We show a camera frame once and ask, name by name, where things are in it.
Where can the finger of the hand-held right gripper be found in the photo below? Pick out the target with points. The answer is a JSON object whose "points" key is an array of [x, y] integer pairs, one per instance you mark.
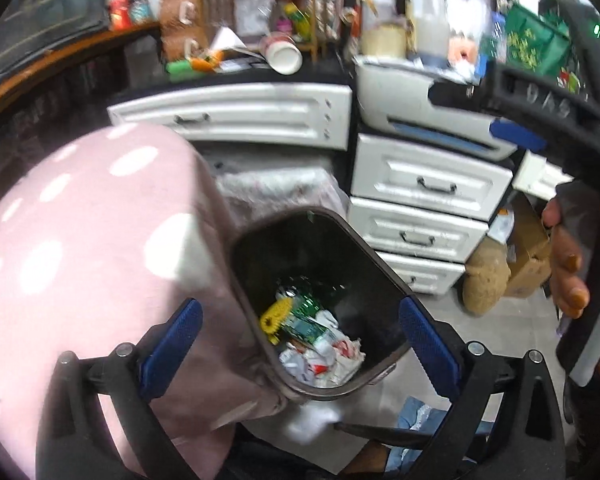
{"points": [[462, 95], [517, 135]]}

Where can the green plastic bottle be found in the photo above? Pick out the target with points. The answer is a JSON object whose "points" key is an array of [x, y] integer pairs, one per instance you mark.
{"points": [[305, 310]]}

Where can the black trash bin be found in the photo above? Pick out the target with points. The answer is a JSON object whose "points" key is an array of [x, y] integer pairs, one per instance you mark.
{"points": [[320, 250]]}

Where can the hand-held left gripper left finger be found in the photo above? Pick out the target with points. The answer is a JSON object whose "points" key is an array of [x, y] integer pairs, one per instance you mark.
{"points": [[172, 350]]}

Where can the clear plastic jug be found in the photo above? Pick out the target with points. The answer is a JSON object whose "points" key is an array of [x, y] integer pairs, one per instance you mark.
{"points": [[427, 20]]}

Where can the red white paper cup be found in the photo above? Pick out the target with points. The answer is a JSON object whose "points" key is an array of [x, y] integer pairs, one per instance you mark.
{"points": [[282, 52]]}

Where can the person's right hand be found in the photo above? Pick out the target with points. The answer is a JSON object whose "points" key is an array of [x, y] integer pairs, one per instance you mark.
{"points": [[562, 270]]}

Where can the glass jar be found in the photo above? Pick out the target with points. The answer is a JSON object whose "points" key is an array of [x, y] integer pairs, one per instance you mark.
{"points": [[141, 9]]}

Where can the white face mask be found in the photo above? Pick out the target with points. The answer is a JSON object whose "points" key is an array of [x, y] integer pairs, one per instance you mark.
{"points": [[230, 40]]}

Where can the peach round object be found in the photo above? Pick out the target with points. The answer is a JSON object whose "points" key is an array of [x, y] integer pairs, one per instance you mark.
{"points": [[463, 54]]}

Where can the white plastic bag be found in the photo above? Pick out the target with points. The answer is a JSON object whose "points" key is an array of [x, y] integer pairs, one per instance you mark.
{"points": [[325, 365]]}

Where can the glass display case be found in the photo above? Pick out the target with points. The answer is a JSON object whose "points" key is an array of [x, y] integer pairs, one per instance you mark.
{"points": [[45, 20]]}

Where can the brown sack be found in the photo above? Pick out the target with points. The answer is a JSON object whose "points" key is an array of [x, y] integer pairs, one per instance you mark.
{"points": [[485, 280]]}

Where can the green shopping bag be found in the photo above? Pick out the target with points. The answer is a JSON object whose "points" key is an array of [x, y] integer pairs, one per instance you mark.
{"points": [[530, 45]]}

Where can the red tin can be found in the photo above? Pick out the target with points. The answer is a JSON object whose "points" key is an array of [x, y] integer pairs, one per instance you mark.
{"points": [[119, 12]]}

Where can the cream tin can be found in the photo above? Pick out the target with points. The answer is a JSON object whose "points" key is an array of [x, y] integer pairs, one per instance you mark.
{"points": [[382, 40]]}

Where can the cardboard box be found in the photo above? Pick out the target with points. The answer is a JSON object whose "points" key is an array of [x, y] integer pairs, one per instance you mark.
{"points": [[527, 260]]}

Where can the green roll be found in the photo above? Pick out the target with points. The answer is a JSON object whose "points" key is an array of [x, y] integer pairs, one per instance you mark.
{"points": [[179, 70]]}

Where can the blue label water bottle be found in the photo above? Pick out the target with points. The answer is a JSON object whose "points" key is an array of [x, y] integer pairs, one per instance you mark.
{"points": [[494, 40]]}

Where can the pink polka dot tablecloth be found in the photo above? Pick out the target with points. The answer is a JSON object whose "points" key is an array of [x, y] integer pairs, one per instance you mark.
{"points": [[105, 220]]}

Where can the wooden bar counter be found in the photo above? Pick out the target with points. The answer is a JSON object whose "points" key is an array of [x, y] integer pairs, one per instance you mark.
{"points": [[55, 90]]}

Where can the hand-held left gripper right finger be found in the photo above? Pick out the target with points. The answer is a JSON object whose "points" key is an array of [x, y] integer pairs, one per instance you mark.
{"points": [[430, 350]]}

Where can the white printer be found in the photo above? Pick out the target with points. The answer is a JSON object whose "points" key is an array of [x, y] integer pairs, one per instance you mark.
{"points": [[395, 90]]}

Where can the brown coffee box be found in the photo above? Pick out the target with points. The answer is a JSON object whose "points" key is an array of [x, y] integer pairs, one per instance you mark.
{"points": [[172, 45], [172, 10]]}

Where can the clear plastic bag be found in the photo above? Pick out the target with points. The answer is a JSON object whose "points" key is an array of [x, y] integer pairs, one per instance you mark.
{"points": [[280, 185]]}

